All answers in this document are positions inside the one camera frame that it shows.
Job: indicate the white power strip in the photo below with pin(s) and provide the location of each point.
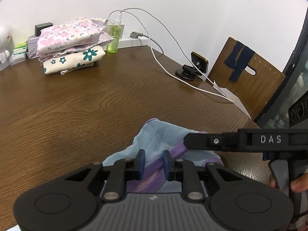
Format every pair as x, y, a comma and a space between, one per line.
125, 41

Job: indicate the dark blue cloth on chair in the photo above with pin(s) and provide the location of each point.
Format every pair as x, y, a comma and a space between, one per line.
238, 60

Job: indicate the cream green-flower folded cloth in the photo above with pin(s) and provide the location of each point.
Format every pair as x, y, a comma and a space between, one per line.
71, 62

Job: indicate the green spray bottle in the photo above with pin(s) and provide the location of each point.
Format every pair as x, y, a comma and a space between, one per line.
115, 33

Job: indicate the black appliance cabinet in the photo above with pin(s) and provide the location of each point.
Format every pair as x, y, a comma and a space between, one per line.
294, 85

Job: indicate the pink floral folded cloth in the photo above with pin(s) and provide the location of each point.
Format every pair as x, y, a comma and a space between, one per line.
73, 36

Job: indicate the white robot figurine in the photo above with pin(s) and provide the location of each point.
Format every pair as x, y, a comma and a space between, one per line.
4, 41

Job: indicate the pink blue purple garment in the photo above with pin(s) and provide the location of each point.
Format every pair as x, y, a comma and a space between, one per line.
155, 137

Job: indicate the black phone holder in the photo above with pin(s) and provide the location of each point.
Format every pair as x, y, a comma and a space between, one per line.
199, 67

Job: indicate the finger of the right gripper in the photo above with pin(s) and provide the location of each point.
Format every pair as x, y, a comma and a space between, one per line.
225, 142

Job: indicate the small green white boxes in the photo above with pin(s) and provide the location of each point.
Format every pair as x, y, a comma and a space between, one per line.
18, 54

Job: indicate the person right hand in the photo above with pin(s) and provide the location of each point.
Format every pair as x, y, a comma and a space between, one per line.
297, 186

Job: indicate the wooden chair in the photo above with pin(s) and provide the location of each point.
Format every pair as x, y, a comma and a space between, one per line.
256, 85

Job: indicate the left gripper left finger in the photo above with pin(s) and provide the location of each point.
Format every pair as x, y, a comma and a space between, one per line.
72, 201

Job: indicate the purple box with black charger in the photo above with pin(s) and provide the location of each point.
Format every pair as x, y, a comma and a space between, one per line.
32, 42

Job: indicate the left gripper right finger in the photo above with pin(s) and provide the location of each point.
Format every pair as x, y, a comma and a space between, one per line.
216, 198

